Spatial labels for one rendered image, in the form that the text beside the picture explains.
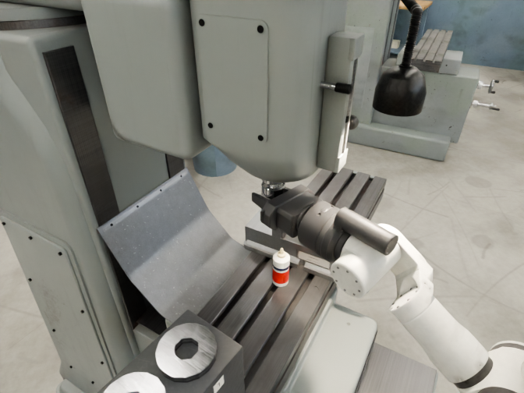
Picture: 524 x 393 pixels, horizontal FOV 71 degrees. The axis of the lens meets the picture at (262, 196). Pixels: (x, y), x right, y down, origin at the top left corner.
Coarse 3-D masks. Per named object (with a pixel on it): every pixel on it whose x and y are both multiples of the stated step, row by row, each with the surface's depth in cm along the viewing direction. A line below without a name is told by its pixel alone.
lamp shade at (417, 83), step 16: (400, 64) 53; (384, 80) 53; (400, 80) 51; (416, 80) 51; (384, 96) 53; (400, 96) 51; (416, 96) 52; (384, 112) 54; (400, 112) 53; (416, 112) 53
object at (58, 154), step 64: (0, 64) 68; (64, 64) 66; (0, 128) 76; (64, 128) 70; (0, 192) 93; (64, 192) 78; (128, 192) 90; (64, 256) 90; (64, 320) 114; (128, 320) 104
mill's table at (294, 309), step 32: (320, 192) 128; (352, 192) 124; (256, 256) 99; (224, 288) 90; (256, 288) 90; (288, 288) 90; (320, 288) 90; (224, 320) 82; (256, 320) 82; (288, 320) 82; (256, 352) 76; (288, 352) 76; (256, 384) 70
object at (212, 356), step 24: (192, 312) 62; (168, 336) 56; (192, 336) 56; (216, 336) 58; (144, 360) 55; (168, 360) 53; (192, 360) 53; (216, 360) 55; (240, 360) 58; (120, 384) 50; (144, 384) 50; (168, 384) 52; (192, 384) 52; (216, 384) 53; (240, 384) 61
